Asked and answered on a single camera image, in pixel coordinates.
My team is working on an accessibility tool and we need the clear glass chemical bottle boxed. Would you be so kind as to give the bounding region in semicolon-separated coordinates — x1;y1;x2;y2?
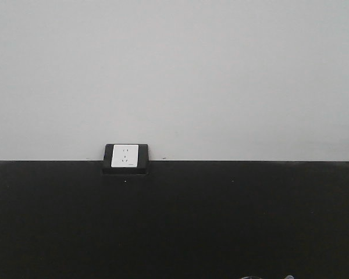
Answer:
239;275;295;279

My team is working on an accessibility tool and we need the black socket mounting box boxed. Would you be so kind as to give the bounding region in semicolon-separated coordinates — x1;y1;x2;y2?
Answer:
102;144;149;175

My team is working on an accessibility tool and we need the white wall power socket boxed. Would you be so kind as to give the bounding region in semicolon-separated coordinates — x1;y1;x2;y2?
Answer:
111;144;139;168

